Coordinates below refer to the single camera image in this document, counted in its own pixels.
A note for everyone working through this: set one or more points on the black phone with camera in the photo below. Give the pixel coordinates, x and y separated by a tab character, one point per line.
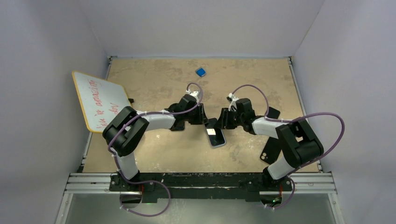
179	125

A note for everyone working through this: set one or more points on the blue eraser block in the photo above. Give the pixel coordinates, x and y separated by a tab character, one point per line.
200	72

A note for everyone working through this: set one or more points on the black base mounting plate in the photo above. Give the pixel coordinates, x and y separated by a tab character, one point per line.
247	186

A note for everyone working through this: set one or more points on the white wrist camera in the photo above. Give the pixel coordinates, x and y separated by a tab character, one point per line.
195	94
232	100

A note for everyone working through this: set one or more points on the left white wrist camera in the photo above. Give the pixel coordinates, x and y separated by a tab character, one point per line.
195	94

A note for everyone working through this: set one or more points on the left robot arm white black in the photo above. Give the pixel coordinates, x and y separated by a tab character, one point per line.
126	130

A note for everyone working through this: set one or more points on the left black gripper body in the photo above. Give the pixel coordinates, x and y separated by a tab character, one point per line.
194	117

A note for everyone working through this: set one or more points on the white whiteboard yellow frame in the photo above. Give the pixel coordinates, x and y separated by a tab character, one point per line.
99	99

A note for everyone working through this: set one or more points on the black phone case edge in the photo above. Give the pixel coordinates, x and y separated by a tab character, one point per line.
271	151

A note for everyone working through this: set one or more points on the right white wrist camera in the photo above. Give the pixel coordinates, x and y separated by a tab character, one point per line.
232	100

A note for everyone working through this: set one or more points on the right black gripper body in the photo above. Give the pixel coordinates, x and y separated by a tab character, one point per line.
235	119

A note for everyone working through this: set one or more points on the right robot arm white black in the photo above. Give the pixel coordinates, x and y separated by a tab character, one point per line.
296	139

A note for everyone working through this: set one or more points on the light blue phone case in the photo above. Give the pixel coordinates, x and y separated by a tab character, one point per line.
216	137

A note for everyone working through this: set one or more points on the aluminium frame rail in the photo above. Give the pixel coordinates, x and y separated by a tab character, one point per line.
100	183

